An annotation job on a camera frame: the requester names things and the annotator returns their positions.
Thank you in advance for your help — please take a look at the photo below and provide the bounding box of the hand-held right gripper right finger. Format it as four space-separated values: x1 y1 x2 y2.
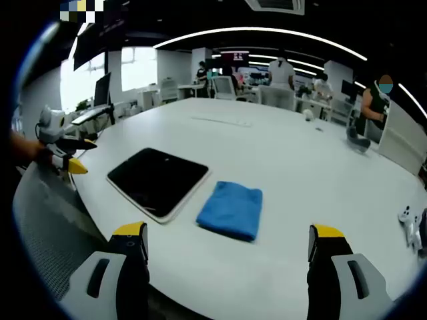
306 223 395 320

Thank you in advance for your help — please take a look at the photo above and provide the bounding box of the black mirror with white frame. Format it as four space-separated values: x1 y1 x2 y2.
106 147 211 225

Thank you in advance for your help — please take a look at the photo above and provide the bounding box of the blue cleaning cloth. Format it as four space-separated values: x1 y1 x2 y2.
195 181 264 243

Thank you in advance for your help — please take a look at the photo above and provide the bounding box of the black computer monitor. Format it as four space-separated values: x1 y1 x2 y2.
93 71 113 107

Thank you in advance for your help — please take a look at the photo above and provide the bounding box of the white office chair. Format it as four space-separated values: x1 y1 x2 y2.
258 85 296 111
159 77 178 103
212 75 237 101

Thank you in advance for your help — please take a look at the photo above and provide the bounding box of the ceiling air vent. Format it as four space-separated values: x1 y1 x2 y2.
244 0 306 16

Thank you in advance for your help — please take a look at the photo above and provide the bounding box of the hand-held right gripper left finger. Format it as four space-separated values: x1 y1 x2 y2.
59 221 150 320

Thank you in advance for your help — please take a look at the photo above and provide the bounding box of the white handheld controller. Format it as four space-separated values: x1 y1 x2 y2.
398 205 423 249

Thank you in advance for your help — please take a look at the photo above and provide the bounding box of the curved ceiling light strip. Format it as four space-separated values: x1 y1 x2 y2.
152 26 368 62

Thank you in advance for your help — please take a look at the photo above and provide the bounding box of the grey mesh office chair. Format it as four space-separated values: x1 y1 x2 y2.
13 159 113 303

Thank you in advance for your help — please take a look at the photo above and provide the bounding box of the dark grey object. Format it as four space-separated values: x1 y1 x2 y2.
346 125 372 153

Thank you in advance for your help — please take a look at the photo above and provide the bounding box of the white partition board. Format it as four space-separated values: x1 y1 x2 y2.
378 99 427 177

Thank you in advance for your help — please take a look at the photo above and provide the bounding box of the dark hanging display screen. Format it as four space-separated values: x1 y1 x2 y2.
72 18 128 71

